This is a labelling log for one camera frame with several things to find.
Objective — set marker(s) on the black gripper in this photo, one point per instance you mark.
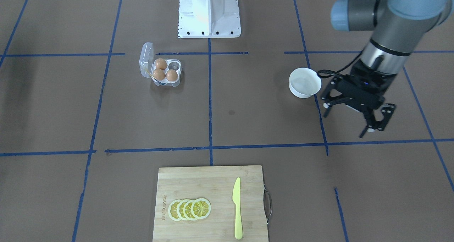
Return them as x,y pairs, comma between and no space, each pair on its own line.
376,116

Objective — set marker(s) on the brown egg from bowl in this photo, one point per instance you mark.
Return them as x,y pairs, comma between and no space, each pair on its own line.
172,75

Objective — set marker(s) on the clear plastic egg box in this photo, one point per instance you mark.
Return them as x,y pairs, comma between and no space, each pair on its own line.
146,65

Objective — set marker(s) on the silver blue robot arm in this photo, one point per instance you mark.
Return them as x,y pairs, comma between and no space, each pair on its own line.
397,26

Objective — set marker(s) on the brown egg lower slot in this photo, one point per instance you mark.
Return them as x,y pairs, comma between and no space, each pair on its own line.
158,74

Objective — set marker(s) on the brown egg slot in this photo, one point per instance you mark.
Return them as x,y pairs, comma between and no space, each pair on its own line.
160,63
158,74

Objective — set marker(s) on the brown egg upper slot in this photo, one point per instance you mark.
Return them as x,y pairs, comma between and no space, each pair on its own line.
160,63

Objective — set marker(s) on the white bowl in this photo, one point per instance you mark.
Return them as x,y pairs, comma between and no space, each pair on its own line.
304,83

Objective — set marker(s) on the yellow plastic knife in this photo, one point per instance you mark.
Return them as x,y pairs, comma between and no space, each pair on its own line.
238,222

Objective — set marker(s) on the wooden cutting board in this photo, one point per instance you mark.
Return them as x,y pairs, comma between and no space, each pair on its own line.
214,183

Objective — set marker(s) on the lemon slice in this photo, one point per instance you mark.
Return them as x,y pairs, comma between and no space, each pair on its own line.
187,210
180,209
201,208
173,210

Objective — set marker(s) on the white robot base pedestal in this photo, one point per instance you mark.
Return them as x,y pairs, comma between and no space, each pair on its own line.
208,19

